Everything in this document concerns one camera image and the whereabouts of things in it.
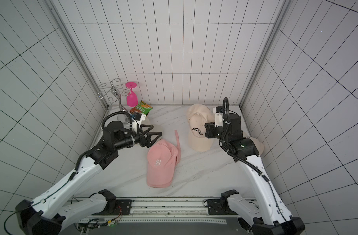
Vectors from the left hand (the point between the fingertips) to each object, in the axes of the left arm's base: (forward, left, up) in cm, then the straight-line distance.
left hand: (155, 133), depth 69 cm
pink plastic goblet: (+37, +23, -13) cm, 46 cm away
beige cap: (+9, -21, +3) cm, 23 cm away
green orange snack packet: (+36, +17, -20) cm, 44 cm away
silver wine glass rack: (+33, +29, -2) cm, 44 cm away
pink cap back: (-4, -2, -20) cm, 20 cm away
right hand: (+6, -25, +1) cm, 26 cm away
